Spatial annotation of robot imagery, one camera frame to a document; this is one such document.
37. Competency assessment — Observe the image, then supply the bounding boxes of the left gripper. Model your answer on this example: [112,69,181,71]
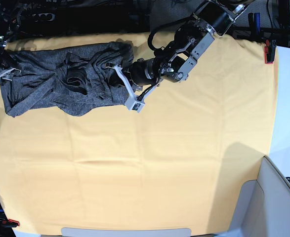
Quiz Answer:
[109,58,164,99]

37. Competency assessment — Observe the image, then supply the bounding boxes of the grey long-sleeve T-shirt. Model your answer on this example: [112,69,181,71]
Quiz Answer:
[0,42,133,117]

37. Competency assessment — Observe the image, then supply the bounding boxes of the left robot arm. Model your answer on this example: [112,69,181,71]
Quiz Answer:
[109,0,251,100]

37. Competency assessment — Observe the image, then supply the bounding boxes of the yellow table cloth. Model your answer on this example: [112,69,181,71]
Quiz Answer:
[0,35,278,235]

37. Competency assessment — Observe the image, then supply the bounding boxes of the red clamp left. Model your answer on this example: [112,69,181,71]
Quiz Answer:
[1,219,20,228]

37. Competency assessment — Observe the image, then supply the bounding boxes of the red clamp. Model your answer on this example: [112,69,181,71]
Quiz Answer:
[1,219,20,228]
[264,39,277,64]

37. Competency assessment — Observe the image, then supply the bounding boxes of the red clamp right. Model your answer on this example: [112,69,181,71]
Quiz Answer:
[264,39,277,64]

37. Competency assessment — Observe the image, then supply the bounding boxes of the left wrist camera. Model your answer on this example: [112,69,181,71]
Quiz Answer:
[124,97,145,113]

